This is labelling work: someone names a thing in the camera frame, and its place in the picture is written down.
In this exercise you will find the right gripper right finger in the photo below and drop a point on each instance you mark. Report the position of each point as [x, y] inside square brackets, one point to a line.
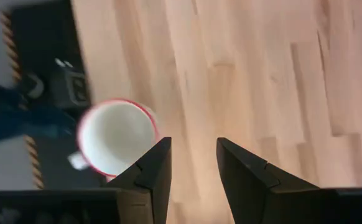
[255, 193]

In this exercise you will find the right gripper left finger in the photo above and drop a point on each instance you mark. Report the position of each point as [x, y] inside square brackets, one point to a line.
[153, 183]

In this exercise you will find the white patterned ceramic mug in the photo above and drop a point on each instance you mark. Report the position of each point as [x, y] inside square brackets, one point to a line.
[115, 137]

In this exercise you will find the black power strip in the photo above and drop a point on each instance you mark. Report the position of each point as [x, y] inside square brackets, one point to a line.
[70, 85]

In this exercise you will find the blue fabric object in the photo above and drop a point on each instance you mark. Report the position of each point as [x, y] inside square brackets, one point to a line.
[7, 115]

